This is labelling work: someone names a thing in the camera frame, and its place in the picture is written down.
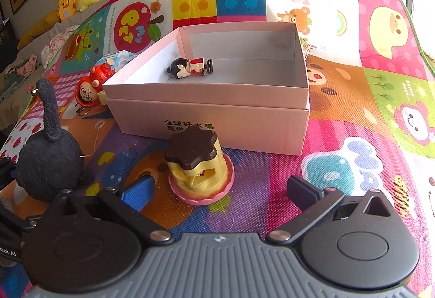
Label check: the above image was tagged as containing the pink cloth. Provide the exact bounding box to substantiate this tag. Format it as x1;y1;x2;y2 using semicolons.
14;54;43;76

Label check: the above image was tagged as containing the floral cloth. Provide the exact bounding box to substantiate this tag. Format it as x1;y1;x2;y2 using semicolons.
41;31;73;69

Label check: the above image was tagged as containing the pudding shaped toy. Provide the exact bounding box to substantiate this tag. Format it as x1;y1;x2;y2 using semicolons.
165;126;235;206

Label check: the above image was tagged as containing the yellow striped duck plush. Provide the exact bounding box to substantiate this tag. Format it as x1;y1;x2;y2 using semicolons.
44;0;84;25

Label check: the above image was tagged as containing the dark furniture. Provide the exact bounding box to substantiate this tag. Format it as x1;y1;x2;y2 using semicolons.
0;18;17;47

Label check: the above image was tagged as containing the colourful cartoon play mat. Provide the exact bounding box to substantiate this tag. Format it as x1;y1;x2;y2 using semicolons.
0;0;435;288

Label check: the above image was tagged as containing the blue white tissue pack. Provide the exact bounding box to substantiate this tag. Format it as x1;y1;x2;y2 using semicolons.
102;50;138;73

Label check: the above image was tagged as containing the white cord loop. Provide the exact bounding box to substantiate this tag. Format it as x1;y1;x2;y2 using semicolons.
80;121;106;159

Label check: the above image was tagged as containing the black plush toy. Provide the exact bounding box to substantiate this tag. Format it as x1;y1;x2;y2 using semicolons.
17;77;87;202

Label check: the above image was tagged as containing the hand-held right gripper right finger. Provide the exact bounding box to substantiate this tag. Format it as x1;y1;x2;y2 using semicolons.
265;175;395;246

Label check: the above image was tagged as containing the green cloth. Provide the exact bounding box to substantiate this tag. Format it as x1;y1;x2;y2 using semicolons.
0;72;31;102

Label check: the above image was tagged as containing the pink cardboard box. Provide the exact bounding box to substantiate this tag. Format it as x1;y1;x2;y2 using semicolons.
102;21;310;156

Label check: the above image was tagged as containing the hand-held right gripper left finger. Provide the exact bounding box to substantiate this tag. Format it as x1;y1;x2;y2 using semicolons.
51;174;174;245

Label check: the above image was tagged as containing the red hooded doll keychain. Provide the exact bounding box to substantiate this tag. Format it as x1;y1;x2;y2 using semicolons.
75;58;119;115

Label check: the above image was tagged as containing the black-haired toy figurine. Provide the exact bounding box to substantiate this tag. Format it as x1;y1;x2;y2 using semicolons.
166;58;213;83

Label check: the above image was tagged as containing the yellow cushion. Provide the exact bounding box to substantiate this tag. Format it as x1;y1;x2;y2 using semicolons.
17;14;58;50

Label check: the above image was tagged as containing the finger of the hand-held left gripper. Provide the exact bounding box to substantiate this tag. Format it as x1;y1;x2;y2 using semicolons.
0;157;18;180
0;205;38;240

